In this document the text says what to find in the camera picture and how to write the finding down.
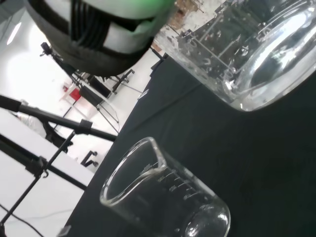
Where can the black wheeled stand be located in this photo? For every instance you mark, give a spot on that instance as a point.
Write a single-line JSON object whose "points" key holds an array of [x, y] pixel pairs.
{"points": [[95, 92]]}

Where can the clear cloth clip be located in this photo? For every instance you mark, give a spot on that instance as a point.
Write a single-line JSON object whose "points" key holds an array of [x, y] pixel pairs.
{"points": [[143, 94], [64, 231]]}

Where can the black tripod with camera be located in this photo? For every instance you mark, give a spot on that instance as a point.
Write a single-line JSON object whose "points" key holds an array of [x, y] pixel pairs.
{"points": [[64, 65]]}

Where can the clear graduated glass beaker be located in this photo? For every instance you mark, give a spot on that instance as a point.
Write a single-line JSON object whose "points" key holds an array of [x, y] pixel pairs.
{"points": [[158, 197]]}

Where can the red and white box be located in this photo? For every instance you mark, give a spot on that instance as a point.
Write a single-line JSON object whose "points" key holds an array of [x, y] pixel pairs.
{"points": [[74, 95]]}

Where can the black bench cloth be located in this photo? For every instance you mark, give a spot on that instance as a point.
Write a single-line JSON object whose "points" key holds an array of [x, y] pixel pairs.
{"points": [[222, 138]]}

